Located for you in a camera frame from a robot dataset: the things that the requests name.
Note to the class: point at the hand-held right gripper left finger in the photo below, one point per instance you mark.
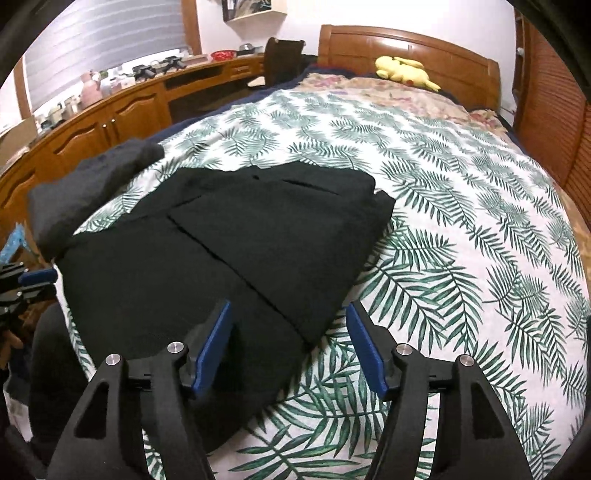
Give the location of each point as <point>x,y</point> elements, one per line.
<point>214,346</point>

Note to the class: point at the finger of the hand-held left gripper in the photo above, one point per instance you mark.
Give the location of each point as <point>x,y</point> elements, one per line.
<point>39,277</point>
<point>27,296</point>

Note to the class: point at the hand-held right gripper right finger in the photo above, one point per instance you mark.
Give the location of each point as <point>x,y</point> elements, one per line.
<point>367,350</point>

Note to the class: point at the black coat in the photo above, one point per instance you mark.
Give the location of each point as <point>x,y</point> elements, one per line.
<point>277,230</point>

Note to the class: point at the dark grey garment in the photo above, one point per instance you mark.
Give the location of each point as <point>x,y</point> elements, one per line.
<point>83,194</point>

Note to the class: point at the leaf print bedsheet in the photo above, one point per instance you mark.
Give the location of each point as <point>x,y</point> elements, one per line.
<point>461,207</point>

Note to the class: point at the wooden desk cabinet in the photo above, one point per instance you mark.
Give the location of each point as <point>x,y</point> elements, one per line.
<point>134,110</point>

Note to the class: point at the cluster of toiletry bottles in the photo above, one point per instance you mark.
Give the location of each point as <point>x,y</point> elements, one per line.
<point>90,90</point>

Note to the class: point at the black device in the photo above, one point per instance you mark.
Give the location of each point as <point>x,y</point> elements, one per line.
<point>174,63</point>
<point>144,71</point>

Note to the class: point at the grey window blind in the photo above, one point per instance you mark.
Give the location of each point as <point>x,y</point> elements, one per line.
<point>106,37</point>

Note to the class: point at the floral quilt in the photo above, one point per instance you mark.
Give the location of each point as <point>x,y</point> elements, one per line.
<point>415,99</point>

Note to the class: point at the yellow plush toy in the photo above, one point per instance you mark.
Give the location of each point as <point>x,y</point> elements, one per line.
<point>397,69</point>

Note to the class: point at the red bowl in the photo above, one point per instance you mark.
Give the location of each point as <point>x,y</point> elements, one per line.
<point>224,55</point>

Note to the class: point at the dark brown chair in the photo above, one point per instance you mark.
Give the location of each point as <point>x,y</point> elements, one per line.
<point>281,60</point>

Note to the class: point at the metal bowl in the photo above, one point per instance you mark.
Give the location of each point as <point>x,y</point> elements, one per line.
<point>247,47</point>

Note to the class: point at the wooden louvred wardrobe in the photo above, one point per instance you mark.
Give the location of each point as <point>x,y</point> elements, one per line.
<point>554,115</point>

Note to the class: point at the wooden headboard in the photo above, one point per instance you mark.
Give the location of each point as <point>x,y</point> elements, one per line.
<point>452,60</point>

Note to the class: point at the wooden window frame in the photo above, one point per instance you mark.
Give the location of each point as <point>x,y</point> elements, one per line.
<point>191,27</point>

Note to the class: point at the white wall shelf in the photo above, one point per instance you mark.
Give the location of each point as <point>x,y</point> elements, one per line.
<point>258,14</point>

